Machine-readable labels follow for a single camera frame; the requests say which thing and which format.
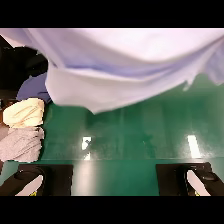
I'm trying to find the blue garment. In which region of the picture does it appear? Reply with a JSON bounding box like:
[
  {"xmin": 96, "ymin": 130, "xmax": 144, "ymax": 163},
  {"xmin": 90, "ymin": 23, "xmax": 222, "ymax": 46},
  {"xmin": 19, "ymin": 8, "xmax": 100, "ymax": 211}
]
[{"xmin": 15, "ymin": 72, "xmax": 53, "ymax": 105}]

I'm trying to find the cream garment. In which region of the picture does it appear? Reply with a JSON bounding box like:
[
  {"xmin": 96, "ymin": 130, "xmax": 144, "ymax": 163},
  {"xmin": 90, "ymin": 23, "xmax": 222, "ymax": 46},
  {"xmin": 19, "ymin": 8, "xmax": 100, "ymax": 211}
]
[{"xmin": 2, "ymin": 97, "xmax": 46, "ymax": 129}]

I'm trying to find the white T-shirt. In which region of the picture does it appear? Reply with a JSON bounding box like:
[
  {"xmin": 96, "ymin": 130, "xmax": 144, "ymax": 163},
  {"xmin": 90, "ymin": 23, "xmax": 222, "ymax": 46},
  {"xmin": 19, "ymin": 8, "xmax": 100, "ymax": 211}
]
[{"xmin": 0, "ymin": 28, "xmax": 224, "ymax": 115}]

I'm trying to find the black garment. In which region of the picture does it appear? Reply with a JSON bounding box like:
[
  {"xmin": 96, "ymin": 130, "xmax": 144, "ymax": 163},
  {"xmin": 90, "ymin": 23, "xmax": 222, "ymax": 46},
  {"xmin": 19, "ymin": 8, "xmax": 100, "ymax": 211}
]
[{"xmin": 0, "ymin": 34, "xmax": 50, "ymax": 92}]

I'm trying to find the grey garment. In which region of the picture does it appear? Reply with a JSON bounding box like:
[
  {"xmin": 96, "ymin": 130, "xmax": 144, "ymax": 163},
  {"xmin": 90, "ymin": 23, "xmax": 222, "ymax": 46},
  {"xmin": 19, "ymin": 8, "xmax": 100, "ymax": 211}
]
[{"xmin": 0, "ymin": 126, "xmax": 46, "ymax": 164}]

